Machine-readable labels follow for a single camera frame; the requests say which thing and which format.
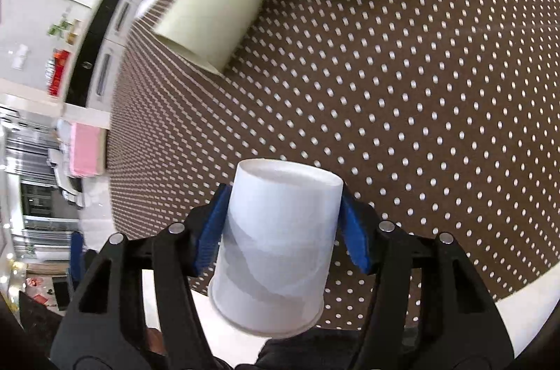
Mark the pink box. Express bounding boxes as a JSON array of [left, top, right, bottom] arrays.
[[66, 122, 108, 178]]

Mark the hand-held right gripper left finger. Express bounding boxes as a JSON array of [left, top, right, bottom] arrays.
[[49, 183, 232, 370]]

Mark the brown dotted tablecloth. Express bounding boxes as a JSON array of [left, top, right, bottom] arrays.
[[106, 0, 560, 330]]

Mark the white paper cup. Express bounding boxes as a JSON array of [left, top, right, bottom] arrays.
[[208, 159, 344, 338]]

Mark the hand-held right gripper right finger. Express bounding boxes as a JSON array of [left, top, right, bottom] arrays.
[[337, 192, 515, 370]]

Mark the red packet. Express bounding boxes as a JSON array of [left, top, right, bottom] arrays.
[[45, 49, 71, 97]]

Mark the pale green paper cup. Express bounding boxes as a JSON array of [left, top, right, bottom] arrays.
[[151, 0, 269, 74]]

